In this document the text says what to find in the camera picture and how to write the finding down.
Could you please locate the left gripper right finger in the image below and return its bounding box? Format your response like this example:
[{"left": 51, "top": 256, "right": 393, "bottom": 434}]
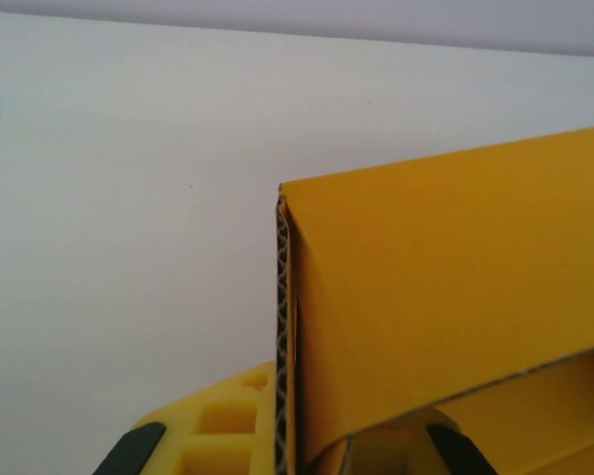
[{"left": 348, "top": 405, "right": 499, "bottom": 475}]

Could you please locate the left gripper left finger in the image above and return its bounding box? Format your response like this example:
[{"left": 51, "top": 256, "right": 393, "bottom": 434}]
[{"left": 92, "top": 360, "right": 279, "bottom": 475}]

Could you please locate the yellow cardboard box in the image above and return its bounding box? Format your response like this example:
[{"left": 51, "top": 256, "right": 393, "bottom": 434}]
[{"left": 274, "top": 123, "right": 594, "bottom": 475}]

